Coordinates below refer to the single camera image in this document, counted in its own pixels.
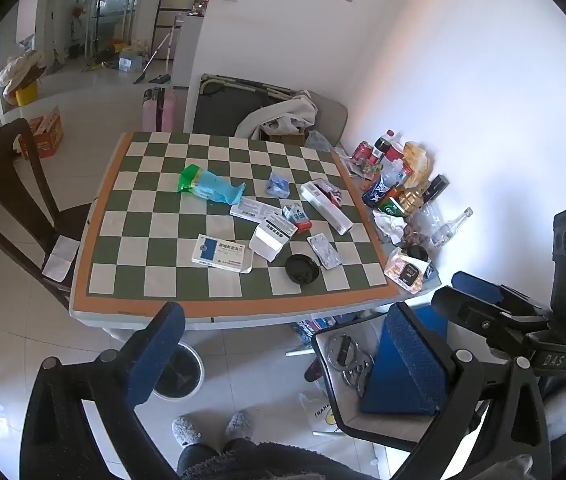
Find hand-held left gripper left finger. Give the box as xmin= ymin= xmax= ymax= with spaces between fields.
xmin=19 ymin=301 xmax=187 ymax=480

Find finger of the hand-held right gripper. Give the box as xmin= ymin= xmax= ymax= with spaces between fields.
xmin=410 ymin=285 xmax=540 ymax=357
xmin=450 ymin=270 xmax=552 ymax=322

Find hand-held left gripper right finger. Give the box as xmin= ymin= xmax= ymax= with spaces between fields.
xmin=360 ymin=302 xmax=547 ymax=480

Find white round trash can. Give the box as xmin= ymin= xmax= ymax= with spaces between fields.
xmin=154 ymin=342 xmax=206 ymax=402

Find white carton with black label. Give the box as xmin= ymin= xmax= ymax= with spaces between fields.
xmin=249 ymin=214 xmax=298 ymax=263

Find green and blue snack packet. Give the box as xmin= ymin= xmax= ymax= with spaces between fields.
xmin=178 ymin=164 xmax=246 ymax=204

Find person's right forearm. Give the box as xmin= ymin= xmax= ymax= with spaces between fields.
xmin=538 ymin=382 xmax=566 ymax=461

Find clear glass bottle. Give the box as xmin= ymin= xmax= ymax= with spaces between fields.
xmin=430 ymin=206 xmax=475 ymax=249

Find black cup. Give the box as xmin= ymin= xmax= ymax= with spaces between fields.
xmin=403 ymin=245 xmax=432 ymax=264

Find pink snack packet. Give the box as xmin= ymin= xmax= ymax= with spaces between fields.
xmin=384 ymin=250 xmax=432 ymax=295

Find black framed glass stool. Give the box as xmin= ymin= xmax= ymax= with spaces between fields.
xmin=311 ymin=327 xmax=470 ymax=454

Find grey fuzzy slipper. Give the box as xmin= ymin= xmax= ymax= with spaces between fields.
xmin=225 ymin=410 xmax=255 ymax=439
xmin=171 ymin=415 xmax=204 ymax=449

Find white table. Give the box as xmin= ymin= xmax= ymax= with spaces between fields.
xmin=69 ymin=131 xmax=446 ymax=347

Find white plastic bag yellow print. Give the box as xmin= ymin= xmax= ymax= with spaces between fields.
xmin=299 ymin=392 xmax=349 ymax=439

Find blue printed carton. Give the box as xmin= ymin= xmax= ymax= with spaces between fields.
xmin=290 ymin=316 xmax=336 ymax=345

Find black box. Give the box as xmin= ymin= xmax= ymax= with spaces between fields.
xmin=420 ymin=174 xmax=450 ymax=206

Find gold bottle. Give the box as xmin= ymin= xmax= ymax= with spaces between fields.
xmin=395 ymin=182 xmax=432 ymax=219

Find crumpled white tissue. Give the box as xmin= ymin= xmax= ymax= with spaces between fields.
xmin=373 ymin=210 xmax=409 ymax=246

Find green checkered table mat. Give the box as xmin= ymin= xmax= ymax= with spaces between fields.
xmin=70 ymin=131 xmax=411 ymax=319

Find blue and white medicine box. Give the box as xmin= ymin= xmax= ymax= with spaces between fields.
xmin=191 ymin=234 xmax=255 ymax=275

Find person's left leg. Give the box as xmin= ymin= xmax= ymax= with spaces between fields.
xmin=178 ymin=442 xmax=224 ymax=478

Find white paper sheet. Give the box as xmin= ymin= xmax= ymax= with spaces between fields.
xmin=42 ymin=236 xmax=82 ymax=281

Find beige snack bag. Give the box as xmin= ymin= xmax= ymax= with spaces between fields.
xmin=403 ymin=141 xmax=436 ymax=186

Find blue drink can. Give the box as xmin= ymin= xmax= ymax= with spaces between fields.
xmin=362 ymin=172 xmax=394 ymax=210

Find clear water bottle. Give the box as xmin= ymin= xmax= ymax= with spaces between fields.
xmin=380 ymin=157 xmax=412 ymax=189

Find silver blister pack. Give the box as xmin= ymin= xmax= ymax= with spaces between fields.
xmin=308 ymin=233 xmax=342 ymax=270

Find black round lid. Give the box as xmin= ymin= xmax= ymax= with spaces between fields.
xmin=285 ymin=254 xmax=321 ymax=284

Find dark fuzzy garment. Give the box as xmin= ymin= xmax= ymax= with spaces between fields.
xmin=181 ymin=441 xmax=381 ymax=480

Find dark wooden chair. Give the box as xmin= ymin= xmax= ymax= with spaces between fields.
xmin=0 ymin=119 xmax=95 ymax=311

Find cola bottle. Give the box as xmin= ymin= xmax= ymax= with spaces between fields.
xmin=373 ymin=130 xmax=396 ymax=166

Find flat white printed box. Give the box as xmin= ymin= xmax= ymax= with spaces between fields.
xmin=229 ymin=197 xmax=284 ymax=222

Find red and white wrapper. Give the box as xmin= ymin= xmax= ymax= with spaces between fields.
xmin=320 ymin=183 xmax=345 ymax=207

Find long white box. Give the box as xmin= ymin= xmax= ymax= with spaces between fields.
xmin=300 ymin=180 xmax=355 ymax=235

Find red drink can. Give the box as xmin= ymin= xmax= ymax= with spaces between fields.
xmin=352 ymin=141 xmax=375 ymax=166

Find small teal and red box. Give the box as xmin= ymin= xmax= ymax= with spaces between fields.
xmin=282 ymin=202 xmax=312 ymax=234

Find crumpled blue wrapper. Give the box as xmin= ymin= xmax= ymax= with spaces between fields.
xmin=265 ymin=172 xmax=292 ymax=198

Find grey upholstered chair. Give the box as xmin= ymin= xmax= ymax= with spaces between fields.
xmin=308 ymin=92 xmax=349 ymax=149

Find pink suitcase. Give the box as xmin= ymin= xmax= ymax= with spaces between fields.
xmin=142 ymin=86 xmax=178 ymax=134

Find red cardboard box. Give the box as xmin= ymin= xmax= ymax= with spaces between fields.
xmin=18 ymin=106 xmax=65 ymax=160

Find grey folding bed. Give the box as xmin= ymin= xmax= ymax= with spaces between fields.
xmin=192 ymin=74 xmax=300 ymax=137

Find white clothing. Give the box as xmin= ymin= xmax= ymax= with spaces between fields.
xmin=235 ymin=91 xmax=319 ymax=141

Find broom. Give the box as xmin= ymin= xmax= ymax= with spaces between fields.
xmin=134 ymin=27 xmax=180 ymax=85

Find yellow bin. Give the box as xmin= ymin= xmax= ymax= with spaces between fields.
xmin=14 ymin=82 xmax=40 ymax=107

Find white refrigerator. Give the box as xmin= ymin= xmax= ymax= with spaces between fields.
xmin=170 ymin=12 xmax=204 ymax=92

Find pile of bedding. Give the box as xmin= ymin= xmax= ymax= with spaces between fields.
xmin=0 ymin=50 xmax=48 ymax=103

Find black coat rack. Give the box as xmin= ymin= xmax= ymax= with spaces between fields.
xmin=85 ymin=0 xmax=112 ymax=68

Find metal ring clamp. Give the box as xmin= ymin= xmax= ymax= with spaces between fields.
xmin=344 ymin=354 xmax=376 ymax=399
xmin=326 ymin=333 xmax=360 ymax=367

